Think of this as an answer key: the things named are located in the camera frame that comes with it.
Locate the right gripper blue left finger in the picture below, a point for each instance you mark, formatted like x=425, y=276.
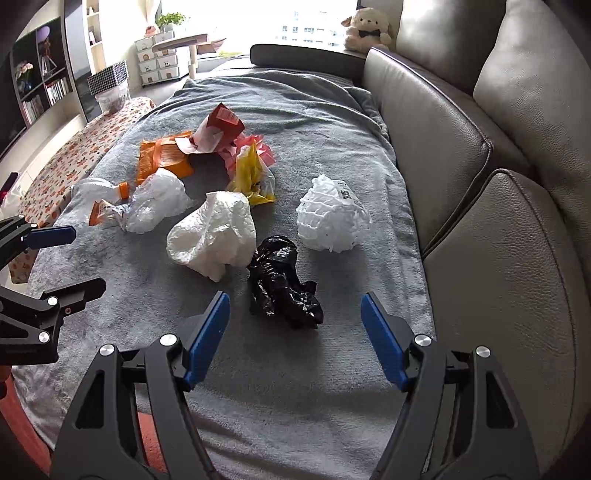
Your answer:
x=206, y=332

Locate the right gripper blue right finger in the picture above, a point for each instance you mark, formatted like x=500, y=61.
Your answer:
x=390, y=338

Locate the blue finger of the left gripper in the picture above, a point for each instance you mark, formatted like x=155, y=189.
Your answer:
x=50, y=237
x=76, y=295

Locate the clear bottle orange cap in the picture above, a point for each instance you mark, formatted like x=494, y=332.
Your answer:
x=92, y=189

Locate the clear orange snack wrapper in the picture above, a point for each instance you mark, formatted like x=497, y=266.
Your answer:
x=107, y=214

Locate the black plastic bag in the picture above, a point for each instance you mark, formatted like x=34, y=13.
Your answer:
x=275, y=290

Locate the white plastic bag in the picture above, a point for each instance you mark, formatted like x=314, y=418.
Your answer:
x=220, y=233

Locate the clear plastic bag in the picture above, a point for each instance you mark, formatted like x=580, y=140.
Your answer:
x=161, y=195

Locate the white foam net wrap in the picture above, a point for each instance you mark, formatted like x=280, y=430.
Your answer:
x=331, y=217

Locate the orange snack bag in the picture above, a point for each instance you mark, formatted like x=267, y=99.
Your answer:
x=163, y=153

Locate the yellow plastic wrapper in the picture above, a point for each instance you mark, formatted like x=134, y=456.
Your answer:
x=252, y=177

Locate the pink plastic bag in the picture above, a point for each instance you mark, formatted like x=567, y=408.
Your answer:
x=229, y=154

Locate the orange floral tablecloth table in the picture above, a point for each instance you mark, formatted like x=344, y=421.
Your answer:
x=51, y=190

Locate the black television screen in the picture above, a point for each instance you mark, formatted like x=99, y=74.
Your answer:
x=12, y=124

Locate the dark bookshelf unit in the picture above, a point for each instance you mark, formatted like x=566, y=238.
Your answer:
x=39, y=71

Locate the clear plastic jar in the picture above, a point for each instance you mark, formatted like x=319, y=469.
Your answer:
x=113, y=100

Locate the grey fleece blanket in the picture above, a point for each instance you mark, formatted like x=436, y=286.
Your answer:
x=295, y=389

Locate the black white checkered box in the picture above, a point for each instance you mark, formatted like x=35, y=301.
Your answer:
x=108, y=78

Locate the red white snack bag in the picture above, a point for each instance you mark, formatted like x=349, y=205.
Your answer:
x=221, y=127

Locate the white drawer cabinet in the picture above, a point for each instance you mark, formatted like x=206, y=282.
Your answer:
x=156, y=66

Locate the small round side table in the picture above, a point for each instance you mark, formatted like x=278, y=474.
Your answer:
x=191, y=42

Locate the green potted plant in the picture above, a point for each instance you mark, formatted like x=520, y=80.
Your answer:
x=167, y=22

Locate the grey leather sofa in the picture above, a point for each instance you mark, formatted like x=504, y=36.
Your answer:
x=488, y=109

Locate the white plush sheep toy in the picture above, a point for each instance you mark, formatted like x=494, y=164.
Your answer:
x=368, y=28

